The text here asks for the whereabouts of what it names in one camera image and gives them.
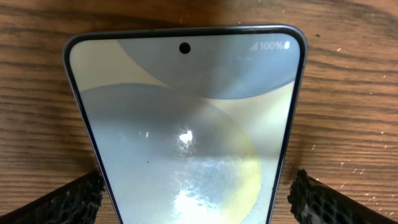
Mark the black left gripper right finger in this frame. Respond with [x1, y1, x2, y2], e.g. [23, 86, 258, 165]
[287, 169, 397, 224]

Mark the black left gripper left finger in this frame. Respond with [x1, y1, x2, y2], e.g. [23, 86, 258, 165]
[1, 170, 104, 224]

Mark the blue screen Galaxy smartphone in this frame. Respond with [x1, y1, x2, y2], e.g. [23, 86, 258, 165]
[63, 24, 308, 223]

